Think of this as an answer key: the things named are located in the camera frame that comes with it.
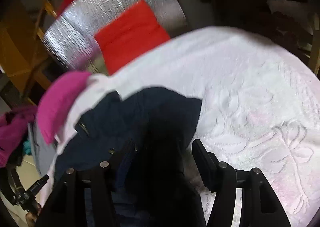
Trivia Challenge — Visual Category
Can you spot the navy blue jacket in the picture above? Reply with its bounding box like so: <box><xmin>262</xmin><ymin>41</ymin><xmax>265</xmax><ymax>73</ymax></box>
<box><xmin>54</xmin><ymin>87</ymin><xmax>206</xmax><ymax>226</ymax></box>

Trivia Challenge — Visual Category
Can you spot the person's left hand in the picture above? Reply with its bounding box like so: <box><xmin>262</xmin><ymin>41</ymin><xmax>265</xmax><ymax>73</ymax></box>
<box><xmin>25</xmin><ymin>203</ymin><xmax>42</xmax><ymax>227</ymax></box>

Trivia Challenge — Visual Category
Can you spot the grey garment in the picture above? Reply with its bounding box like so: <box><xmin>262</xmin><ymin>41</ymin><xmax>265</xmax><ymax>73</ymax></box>
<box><xmin>28</xmin><ymin>122</ymin><xmax>56</xmax><ymax>177</ymax></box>

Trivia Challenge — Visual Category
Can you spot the teal garment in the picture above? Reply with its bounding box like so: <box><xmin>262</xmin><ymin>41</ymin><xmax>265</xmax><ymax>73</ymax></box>
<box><xmin>23</xmin><ymin>141</ymin><xmax>32</xmax><ymax>155</ymax></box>

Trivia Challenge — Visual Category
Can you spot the purple magenta garment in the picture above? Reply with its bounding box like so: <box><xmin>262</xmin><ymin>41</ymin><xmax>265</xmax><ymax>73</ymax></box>
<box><xmin>0</xmin><ymin>105</ymin><xmax>37</xmax><ymax>168</ymax></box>

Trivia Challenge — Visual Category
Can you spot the white pink bed blanket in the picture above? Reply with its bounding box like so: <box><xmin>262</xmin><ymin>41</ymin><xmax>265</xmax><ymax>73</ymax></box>
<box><xmin>46</xmin><ymin>27</ymin><xmax>319</xmax><ymax>226</ymax></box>

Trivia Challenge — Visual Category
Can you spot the magenta pillow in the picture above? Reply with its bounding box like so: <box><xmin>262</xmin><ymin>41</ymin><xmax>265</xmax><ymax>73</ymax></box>
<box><xmin>36</xmin><ymin>71</ymin><xmax>91</xmax><ymax>145</ymax></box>

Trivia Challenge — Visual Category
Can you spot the brown wooden column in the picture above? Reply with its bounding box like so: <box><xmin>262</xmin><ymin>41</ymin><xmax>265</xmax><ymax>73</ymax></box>
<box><xmin>0</xmin><ymin>0</ymin><xmax>52</xmax><ymax>93</ymax></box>

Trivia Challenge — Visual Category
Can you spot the silver foil insulation board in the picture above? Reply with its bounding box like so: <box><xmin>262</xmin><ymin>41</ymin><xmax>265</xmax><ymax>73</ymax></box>
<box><xmin>42</xmin><ymin>0</ymin><xmax>187</xmax><ymax>74</ymax></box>

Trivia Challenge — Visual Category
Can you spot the red cushion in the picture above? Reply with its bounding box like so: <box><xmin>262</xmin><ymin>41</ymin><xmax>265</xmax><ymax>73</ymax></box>
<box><xmin>94</xmin><ymin>0</ymin><xmax>170</xmax><ymax>75</ymax></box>

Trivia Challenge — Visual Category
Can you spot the wooden stair railing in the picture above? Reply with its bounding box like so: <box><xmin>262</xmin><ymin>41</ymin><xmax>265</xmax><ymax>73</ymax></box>
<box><xmin>33</xmin><ymin>0</ymin><xmax>57</xmax><ymax>40</ymax></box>

